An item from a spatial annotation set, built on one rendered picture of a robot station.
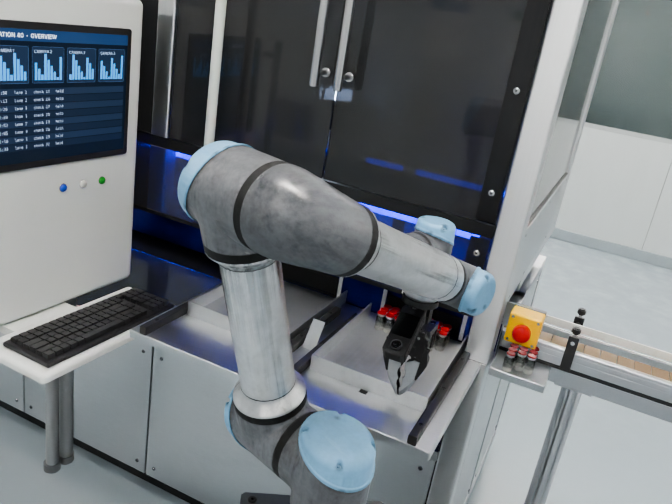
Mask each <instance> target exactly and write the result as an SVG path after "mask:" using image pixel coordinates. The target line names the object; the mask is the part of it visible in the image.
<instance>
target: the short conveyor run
mask: <svg viewBox="0 0 672 504"><path fill-rule="evenodd" d="M586 312H587V311H586V309H584V308H578V311H577V313H578V314H579V316H575V318H574V321H573V323H572V322H569V321H566V320H563V319H559V318H556V317H553V316H550V315H546V318H545V322H546V323H549V324H552V325H555V326H558V327H561V328H565V329H568V330H571V331H568V330H564V329H561V328H558V327H555V326H552V325H548V324H545V323H544V325H543V328H542V332H541V335H540V338H539V340H538V343H537V345H536V347H538V348H539V349H540V350H539V353H538V358H537V361H536V362H538V363H540V364H543V365H546V366H549V367H551V371H550V374H549V377H548V381H551V382H554V383H557V384H560V385H563V386H566V387H569V388H572V389H575V390H577V391H580V392H583V393H586V394H589V395H592V396H595V397H598V398H601V399H603V400H606V401H609V402H612V403H615V404H618V405H621V406H624V407H627V408H630V409H632V410H635V411H638V412H641V413H644V414H647V415H650V416H653V417H656V418H658V419H661V420H664V421H667V422H670V423H672V363H669V362H666V361H670V362H672V353H669V352H666V351H663V350H659V349H656V348H653V347H650V346H646V345H643V344H640V343H637V342H634V341H630V340H627V339H624V338H621V337H617V336H614V335H611V334H608V333H605V332H601V331H598V330H595V329H592V328H588V327H585V326H583V324H584V320H585V318H582V316H584V315H586ZM506 328H507V326H506V325H505V326H504V327H503V329H502V331H501V333H500V337H499V340H498V344H497V348H496V353H495V356H496V354H497V353H498V351H499V350H502V351H505V352H507V351H508V348H509V347H510V344H512V342H509V341H506V340H504V335H505V331H506ZM580 334H584V335H587V336H590V337H593V338H596V339H600V340H603V341H606V342H609V343H612V344H615V345H619V346H622V347H625V348H628V349H631V350H635V351H638V352H641V353H644V354H647V355H650V356H654V357H657V358H660V359H663V360H666V361H663V360H660V359H656V358H653V357H650V356H647V355H644V354H641V353H637V352H634V351H631V350H628V349H625V348H621V347H618V346H615V345H612V344H609V343H606V342H602V341H599V340H596V339H593V338H590V337H587V336H583V335H580ZM495 356H494V358H495Z"/></svg>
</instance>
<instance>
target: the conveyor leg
mask: <svg viewBox="0 0 672 504"><path fill-rule="evenodd" d="M554 384H555V385H558V386H561V390H560V393H559V396H558V399H557V402H556V405H555V408H554V412H553V415H552V418H551V421H550V424H549V427H548V430H547V433H546V437H545V440H544V443H543V446H542V449H541V452H540V455H539V459H538V462H537V465H536V468H535V471H534V474H533V477H532V481H531V484H530V487H529V490H528V493H527V496H526V499H525V502H524V504H545V503H546V500H547V497H548V494H549V491H550V488H551V485H552V482H553V479H554V476H555V473H556V470H557V467H558V464H559V461H560V458H561V455H562V452H563V449H564V446H565V443H566V440H567V437H568V434H569V431H570V428H571V425H572V422H573V419H574V416H575V413H576V410H577V407H578V404H579V401H580V398H581V395H582V394H584V395H587V396H590V397H591V396H592V395H589V394H586V393H583V392H580V391H577V390H575V389H572V388H569V387H566V386H563V385H560V384H557V383H554Z"/></svg>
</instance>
